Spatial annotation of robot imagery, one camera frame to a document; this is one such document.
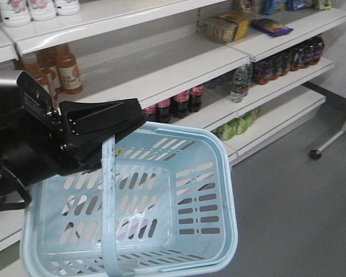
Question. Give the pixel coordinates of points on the green drink bottle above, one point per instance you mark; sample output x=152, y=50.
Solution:
x=227, y=131
x=245, y=121

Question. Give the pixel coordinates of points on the boxed biscuit pack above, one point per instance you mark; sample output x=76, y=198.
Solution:
x=225, y=28

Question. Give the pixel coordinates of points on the orange C100 juice bottle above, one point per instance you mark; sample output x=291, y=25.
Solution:
x=32, y=67
x=47, y=58
x=68, y=70

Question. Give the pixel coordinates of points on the light blue plastic basket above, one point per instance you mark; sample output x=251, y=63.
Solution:
x=161, y=205

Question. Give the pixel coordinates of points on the clear water bottle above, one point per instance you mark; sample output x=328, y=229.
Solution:
x=241, y=82

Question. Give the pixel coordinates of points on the white shelf unit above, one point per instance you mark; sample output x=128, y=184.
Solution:
x=151, y=50

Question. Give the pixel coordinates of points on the white peach drink bottle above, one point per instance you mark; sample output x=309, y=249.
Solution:
x=14, y=13
x=67, y=7
x=42, y=10

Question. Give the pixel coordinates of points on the blue snack bag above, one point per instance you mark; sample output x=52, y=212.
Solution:
x=270, y=27

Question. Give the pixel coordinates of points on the plastic cola bottle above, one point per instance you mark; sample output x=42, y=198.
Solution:
x=195, y=98
x=150, y=113
x=180, y=105
x=163, y=114

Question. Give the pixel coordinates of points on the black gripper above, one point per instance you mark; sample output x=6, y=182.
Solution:
x=35, y=147

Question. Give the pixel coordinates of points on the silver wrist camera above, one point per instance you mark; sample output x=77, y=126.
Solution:
x=35, y=97

